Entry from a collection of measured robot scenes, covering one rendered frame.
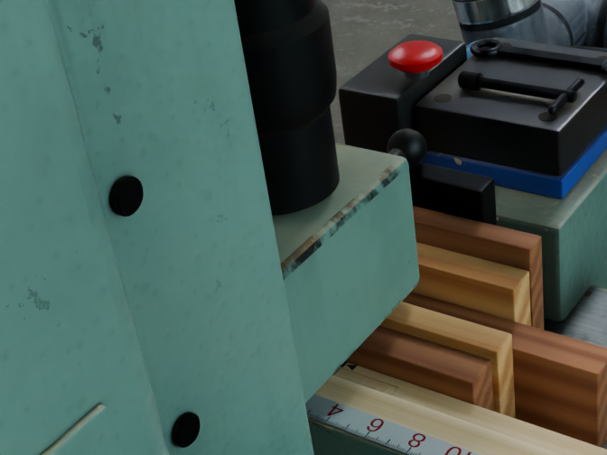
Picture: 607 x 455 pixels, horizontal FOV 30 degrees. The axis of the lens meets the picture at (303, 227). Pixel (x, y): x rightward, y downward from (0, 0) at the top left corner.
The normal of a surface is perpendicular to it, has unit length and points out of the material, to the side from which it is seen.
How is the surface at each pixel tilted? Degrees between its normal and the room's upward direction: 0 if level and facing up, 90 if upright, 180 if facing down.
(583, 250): 90
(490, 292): 90
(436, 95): 0
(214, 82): 90
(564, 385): 90
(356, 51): 0
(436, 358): 0
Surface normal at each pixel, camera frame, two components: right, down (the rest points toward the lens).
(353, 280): 0.81, 0.22
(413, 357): -0.14, -0.84
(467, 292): -0.57, 0.51
